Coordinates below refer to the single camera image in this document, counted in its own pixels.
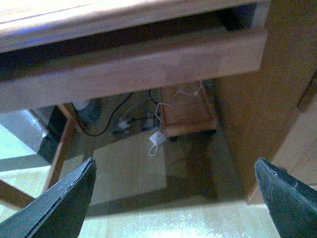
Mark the wooden rolling stand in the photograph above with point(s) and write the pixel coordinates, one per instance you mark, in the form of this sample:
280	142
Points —
186	109

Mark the wooden desk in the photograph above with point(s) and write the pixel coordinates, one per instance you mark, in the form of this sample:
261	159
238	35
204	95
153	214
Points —
257	108

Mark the white power adapter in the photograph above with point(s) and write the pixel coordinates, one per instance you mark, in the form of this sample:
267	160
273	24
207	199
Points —
157	138

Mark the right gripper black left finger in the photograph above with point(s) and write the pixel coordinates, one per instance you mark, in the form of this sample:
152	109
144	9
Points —
59	212

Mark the wooden desk drawer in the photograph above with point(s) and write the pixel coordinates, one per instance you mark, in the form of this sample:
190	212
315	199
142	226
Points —
158	63

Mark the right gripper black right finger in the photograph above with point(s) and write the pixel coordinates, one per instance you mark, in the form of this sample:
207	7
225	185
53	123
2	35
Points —
292	204

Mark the grey power strip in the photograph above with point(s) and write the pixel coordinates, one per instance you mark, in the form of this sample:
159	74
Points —
123	125

